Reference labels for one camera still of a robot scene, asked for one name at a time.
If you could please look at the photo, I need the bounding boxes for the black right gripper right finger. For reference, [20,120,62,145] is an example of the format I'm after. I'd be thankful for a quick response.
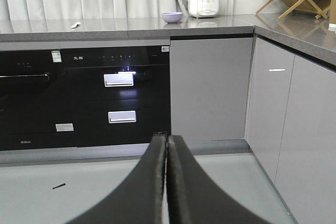
[167,135,267,223]

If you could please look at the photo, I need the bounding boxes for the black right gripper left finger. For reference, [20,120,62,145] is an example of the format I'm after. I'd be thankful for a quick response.
[69,135,166,223]

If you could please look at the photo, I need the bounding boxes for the purple plastic bowl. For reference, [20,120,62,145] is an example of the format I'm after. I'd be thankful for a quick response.
[161,12,183,23]

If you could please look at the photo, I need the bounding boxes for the light green plastic spoon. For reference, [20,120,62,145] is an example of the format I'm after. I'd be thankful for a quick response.
[71,22,81,29]

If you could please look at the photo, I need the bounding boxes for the brown paper cup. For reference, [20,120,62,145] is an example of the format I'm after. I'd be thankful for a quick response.
[328,0,336,31]

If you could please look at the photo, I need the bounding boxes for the black built-in sterilizer cabinet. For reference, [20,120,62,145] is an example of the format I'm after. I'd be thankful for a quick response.
[61,46,171,147]

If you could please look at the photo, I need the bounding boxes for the grey corner cabinet door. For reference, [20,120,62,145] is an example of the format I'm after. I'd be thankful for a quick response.
[170,38,253,144]

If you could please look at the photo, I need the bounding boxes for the grey side cabinet doors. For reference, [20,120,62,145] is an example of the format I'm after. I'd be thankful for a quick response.
[246,37,335,223]

